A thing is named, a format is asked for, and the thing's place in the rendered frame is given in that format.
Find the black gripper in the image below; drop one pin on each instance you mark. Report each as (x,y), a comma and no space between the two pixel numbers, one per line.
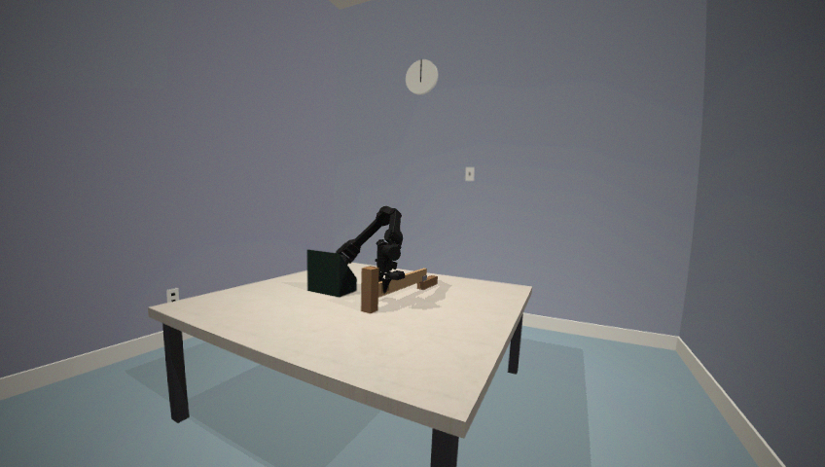
(384,269)

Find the long wooden rail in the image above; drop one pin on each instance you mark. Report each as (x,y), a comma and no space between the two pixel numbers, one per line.
(410,279)

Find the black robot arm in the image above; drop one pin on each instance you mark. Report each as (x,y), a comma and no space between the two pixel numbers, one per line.
(391,250)

